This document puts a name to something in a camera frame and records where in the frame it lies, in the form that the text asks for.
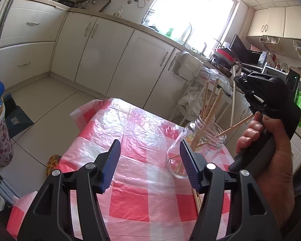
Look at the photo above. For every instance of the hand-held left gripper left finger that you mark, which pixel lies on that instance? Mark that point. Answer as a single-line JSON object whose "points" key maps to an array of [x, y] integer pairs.
{"points": [[111, 165]]}

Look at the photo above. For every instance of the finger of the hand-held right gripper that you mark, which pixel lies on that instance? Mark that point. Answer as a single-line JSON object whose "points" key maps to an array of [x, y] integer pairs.
{"points": [[243, 81]]}

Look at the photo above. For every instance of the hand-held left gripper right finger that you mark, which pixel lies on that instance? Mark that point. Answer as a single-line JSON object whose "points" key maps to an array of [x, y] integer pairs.
{"points": [[188, 160]]}

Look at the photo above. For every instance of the clear glass jar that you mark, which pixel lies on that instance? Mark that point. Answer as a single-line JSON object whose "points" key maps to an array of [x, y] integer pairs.
{"points": [[210, 143]]}

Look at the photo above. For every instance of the bunch of wooden chopsticks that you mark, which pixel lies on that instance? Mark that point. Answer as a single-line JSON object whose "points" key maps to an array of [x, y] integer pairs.
{"points": [[210, 100]]}

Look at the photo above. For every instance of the person's right hand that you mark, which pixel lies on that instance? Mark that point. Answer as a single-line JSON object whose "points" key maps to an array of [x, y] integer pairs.
{"points": [[281, 170]]}

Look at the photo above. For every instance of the black microwave oven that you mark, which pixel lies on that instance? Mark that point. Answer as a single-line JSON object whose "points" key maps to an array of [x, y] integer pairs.
{"points": [[250, 56]]}

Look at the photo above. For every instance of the clear plastic bags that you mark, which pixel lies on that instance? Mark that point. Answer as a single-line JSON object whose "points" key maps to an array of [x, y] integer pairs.
{"points": [[215, 76]]}

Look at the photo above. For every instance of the red and black cookware stack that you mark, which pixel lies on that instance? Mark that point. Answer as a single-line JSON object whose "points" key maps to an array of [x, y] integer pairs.
{"points": [[223, 57]]}

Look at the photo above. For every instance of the white rolling cart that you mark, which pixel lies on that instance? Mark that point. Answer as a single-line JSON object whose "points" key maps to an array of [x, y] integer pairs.
{"points": [[180, 119]]}

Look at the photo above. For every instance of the red white checkered tablecloth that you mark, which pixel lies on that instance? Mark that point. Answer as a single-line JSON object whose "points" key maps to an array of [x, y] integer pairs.
{"points": [[140, 205]]}

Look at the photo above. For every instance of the white plastic bag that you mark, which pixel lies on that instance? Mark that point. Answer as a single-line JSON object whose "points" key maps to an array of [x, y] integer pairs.
{"points": [[190, 100]]}

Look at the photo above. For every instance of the white hanging trash bin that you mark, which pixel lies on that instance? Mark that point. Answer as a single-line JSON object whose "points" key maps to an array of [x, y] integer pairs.
{"points": [[188, 66]]}

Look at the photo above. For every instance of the colourful knitted slipper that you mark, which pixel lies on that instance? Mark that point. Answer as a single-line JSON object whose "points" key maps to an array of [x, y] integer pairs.
{"points": [[54, 164]]}

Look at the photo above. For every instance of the chrome sink faucet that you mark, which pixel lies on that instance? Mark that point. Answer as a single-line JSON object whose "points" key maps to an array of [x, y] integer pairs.
{"points": [[186, 39]]}

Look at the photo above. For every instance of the green dish soap bottle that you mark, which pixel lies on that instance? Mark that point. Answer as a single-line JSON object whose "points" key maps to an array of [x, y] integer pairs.
{"points": [[170, 32]]}

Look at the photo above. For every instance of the bright kitchen window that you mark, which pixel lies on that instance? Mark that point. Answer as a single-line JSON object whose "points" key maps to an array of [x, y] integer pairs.
{"points": [[190, 5]]}

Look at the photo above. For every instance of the dark doormat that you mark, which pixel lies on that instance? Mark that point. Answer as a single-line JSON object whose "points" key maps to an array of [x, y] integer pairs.
{"points": [[18, 116]]}

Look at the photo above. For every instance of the cream base cabinets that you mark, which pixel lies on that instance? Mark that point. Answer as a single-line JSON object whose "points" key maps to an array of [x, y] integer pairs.
{"points": [[115, 55]]}

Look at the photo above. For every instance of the floral fabric bin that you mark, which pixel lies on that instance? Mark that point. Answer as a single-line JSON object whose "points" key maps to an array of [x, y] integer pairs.
{"points": [[0, 143]]}

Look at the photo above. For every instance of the clear plastic bottle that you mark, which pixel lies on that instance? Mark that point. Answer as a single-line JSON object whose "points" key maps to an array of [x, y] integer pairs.
{"points": [[118, 12]]}

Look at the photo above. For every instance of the brown-rimmed tray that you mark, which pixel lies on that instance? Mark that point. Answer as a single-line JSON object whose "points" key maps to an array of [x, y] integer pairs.
{"points": [[100, 3]]}

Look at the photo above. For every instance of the cream wall cabinets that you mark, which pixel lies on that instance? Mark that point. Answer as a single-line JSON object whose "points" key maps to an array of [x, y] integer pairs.
{"points": [[273, 22]]}

